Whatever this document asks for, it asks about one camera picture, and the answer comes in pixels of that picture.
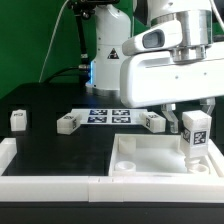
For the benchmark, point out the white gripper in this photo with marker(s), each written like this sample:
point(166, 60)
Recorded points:
point(154, 79)

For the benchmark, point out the white square tabletop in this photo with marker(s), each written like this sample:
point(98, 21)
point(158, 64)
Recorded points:
point(145, 155)

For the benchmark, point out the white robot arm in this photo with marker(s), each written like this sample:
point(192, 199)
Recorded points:
point(175, 60)

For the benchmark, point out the AprilTag marker sheet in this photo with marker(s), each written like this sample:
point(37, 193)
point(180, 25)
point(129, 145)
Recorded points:
point(109, 116)

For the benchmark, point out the white U-shaped fence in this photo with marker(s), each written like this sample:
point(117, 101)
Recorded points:
point(202, 187)

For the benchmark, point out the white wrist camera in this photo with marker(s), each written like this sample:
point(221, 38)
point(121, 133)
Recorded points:
point(151, 41)

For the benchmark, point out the black camera stand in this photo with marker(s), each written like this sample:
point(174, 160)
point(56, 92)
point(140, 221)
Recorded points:
point(83, 10)

